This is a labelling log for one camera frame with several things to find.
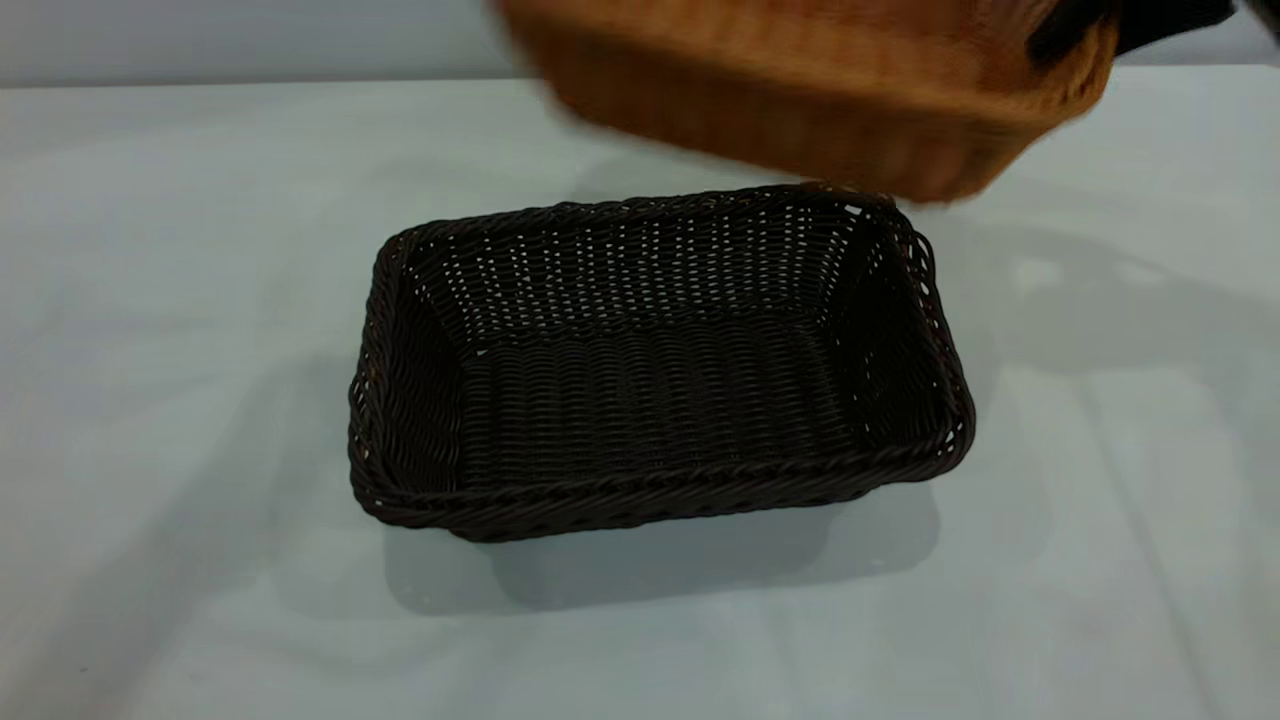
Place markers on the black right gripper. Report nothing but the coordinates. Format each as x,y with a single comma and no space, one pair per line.
1170,20

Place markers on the orange woven basket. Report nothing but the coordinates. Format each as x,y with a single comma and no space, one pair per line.
800,90

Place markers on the dark brown woven basket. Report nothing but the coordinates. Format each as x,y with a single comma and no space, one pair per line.
650,400

